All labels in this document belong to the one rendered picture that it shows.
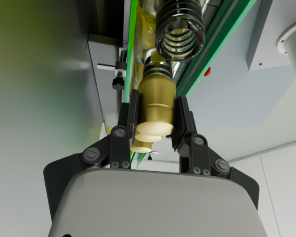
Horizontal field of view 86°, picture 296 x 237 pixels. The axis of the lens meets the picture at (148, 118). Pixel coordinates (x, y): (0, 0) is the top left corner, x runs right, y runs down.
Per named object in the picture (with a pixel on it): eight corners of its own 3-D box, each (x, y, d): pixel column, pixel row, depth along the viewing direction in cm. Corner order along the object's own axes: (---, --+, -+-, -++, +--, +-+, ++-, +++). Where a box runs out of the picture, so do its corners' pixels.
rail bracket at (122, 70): (102, 35, 39) (91, 78, 33) (130, 40, 40) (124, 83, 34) (104, 49, 42) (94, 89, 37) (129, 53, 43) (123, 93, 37)
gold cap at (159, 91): (140, 71, 13) (136, 118, 11) (181, 77, 14) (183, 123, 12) (136, 95, 16) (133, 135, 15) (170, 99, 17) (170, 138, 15)
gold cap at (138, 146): (132, 118, 24) (129, 146, 22) (155, 120, 25) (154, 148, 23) (131, 126, 27) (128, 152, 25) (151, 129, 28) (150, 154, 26)
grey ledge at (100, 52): (94, 17, 44) (85, 45, 39) (126, 23, 45) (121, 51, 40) (110, 133, 129) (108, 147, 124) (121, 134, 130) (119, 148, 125)
